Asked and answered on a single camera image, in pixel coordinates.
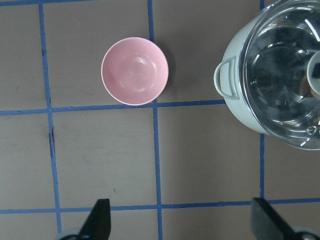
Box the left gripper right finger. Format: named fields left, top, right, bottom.
left=251, top=197, right=296, bottom=240

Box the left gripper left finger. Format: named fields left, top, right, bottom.
left=79, top=199, right=111, bottom=240

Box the glass pot lid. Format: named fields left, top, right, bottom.
left=239, top=0, right=320, bottom=150

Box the brown egg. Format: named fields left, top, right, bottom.
left=299, top=75, right=320, bottom=100

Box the pale green electric pot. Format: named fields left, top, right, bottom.
left=213, top=19, right=268, bottom=134

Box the pink bowl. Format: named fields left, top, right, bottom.
left=100, top=37, right=169, bottom=106

